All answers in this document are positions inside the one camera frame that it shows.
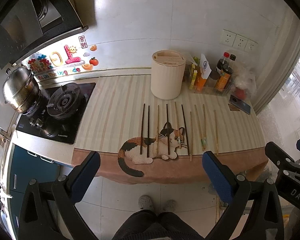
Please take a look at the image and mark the orange seasoning packet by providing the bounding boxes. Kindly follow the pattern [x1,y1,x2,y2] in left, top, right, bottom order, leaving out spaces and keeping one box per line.
[196,54,211,92]

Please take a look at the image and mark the grey slipper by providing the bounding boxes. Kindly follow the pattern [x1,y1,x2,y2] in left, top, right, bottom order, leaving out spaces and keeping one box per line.
[138,195,155,212]
[162,199,177,212]

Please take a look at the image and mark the black cap sauce bottle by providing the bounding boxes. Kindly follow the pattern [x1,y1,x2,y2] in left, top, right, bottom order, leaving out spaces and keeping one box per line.
[228,54,236,70]

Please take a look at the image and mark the red cap sauce bottle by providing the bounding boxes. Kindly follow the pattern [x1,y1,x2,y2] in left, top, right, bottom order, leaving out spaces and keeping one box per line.
[216,52,230,75]

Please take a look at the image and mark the brown mat label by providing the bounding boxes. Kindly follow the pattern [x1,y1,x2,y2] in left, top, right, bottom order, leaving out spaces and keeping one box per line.
[228,103,240,112]

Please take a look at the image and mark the grey slipper left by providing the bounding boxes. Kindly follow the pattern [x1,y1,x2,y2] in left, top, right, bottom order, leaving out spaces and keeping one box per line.
[138,195,155,212]

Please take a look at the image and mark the plastic bag with red item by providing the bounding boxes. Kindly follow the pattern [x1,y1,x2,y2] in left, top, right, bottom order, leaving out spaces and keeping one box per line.
[232,62,257,100]

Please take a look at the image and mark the white wall outlet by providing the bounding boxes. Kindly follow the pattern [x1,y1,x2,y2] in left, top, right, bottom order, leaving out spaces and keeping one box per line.
[244,39,258,53]
[220,29,236,47]
[232,34,248,50]

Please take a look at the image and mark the teal cabinet drawers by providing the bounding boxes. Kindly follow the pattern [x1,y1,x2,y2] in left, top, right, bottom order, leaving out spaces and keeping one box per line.
[7,145,72,236]

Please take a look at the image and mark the person black trousers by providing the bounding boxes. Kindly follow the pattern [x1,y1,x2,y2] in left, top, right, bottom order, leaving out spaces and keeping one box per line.
[113,210,203,239]

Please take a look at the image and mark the black range hood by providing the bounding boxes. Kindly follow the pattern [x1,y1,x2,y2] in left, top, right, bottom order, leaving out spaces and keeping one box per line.
[0,0,87,69]

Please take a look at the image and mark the cream round utensil holder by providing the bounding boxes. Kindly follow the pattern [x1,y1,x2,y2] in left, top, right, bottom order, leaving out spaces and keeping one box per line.
[151,50,186,100]

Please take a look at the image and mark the stainless steel pot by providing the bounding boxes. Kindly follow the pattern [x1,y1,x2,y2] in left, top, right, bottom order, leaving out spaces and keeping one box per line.
[2,66,40,114]

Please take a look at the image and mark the grey slipper right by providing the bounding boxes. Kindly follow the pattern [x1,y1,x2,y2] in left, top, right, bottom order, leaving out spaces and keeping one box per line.
[162,199,177,212]

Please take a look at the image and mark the colourful wall stickers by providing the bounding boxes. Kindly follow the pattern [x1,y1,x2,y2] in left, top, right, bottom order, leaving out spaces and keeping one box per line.
[22,35,99,81]

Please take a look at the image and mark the black glass gas stove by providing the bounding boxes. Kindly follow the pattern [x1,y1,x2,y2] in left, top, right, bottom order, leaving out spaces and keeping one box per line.
[16,82,96,145]

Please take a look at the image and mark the white wall outlet left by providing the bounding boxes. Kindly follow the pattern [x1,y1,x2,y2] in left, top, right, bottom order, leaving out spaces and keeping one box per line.
[220,29,236,47]

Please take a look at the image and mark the striped cat kitchen mat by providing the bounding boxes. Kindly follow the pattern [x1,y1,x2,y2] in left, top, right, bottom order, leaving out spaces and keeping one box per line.
[71,76,268,184]

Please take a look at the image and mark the clear condiment organizer tray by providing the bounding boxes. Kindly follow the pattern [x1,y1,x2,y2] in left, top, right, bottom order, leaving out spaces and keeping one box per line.
[188,66,232,96]

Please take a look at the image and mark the white wall outlet right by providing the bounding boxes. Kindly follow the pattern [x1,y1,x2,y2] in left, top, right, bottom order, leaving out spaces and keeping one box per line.
[244,39,258,53]

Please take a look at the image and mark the dark smartphone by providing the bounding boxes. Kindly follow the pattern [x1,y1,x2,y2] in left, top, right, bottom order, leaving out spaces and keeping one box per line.
[229,95,251,115]

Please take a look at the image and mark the yellow seasoning box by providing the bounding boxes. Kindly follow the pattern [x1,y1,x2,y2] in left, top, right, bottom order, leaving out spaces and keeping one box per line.
[189,63,198,90]

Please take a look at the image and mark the white wall outlet middle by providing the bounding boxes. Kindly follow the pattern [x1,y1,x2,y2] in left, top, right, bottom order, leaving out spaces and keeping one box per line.
[232,34,248,50]

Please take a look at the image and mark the dark chopstick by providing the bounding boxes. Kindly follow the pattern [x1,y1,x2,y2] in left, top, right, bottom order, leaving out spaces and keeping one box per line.
[181,104,190,156]
[139,103,145,155]
[166,104,170,155]
[147,105,150,158]

